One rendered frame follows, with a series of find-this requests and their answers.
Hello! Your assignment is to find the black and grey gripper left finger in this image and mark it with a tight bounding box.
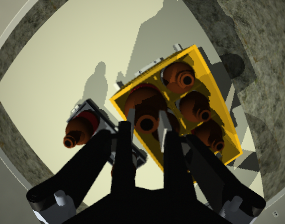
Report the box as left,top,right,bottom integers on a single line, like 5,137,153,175
26,108,139,224

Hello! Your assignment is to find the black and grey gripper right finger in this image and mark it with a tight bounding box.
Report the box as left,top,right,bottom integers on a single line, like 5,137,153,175
158,110,266,224

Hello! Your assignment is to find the dark grey tray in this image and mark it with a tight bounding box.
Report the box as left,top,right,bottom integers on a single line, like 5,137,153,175
66,99,146,169

